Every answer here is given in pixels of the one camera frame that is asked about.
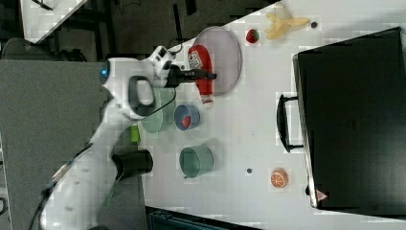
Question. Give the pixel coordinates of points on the green plastic colander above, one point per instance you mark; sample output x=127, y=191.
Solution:
x=163, y=113

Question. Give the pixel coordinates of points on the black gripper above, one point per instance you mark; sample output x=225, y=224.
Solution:
x=177, y=76

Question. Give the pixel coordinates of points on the grey round plate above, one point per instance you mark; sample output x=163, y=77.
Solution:
x=225, y=55

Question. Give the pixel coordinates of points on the green mug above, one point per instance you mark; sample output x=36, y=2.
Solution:
x=196, y=160

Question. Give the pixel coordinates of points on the blue small bowl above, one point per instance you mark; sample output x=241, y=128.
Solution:
x=183, y=110

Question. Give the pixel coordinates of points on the red plush ketchup bottle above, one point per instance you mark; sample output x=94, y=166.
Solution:
x=199, y=59

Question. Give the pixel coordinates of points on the green squeeze bottle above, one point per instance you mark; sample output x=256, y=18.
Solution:
x=134, y=134

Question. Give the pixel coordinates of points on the peeled toy banana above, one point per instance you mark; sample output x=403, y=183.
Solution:
x=282, y=20

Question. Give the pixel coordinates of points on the red toy strawberry on table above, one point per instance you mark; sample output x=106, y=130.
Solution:
x=252, y=36

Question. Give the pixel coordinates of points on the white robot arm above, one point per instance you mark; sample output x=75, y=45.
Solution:
x=81, y=186

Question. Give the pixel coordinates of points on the red toy strawberry in bowl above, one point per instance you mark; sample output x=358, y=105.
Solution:
x=186, y=122

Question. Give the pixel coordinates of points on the black cylindrical cup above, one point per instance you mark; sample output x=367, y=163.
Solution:
x=133, y=163

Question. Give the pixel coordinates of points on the white side table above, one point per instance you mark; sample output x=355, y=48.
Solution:
x=41, y=17

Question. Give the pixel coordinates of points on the orange slice toy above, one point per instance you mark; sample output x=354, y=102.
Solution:
x=279, y=178

